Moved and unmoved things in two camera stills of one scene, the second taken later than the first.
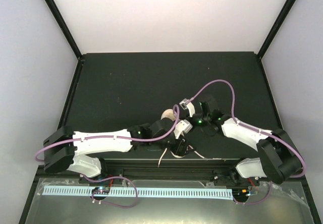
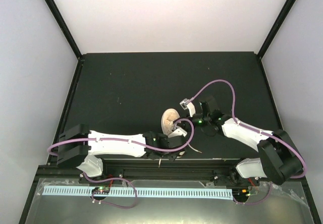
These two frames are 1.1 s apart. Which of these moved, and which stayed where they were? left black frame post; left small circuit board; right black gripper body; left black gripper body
Moved: left black gripper body
Stayed: left black frame post; left small circuit board; right black gripper body
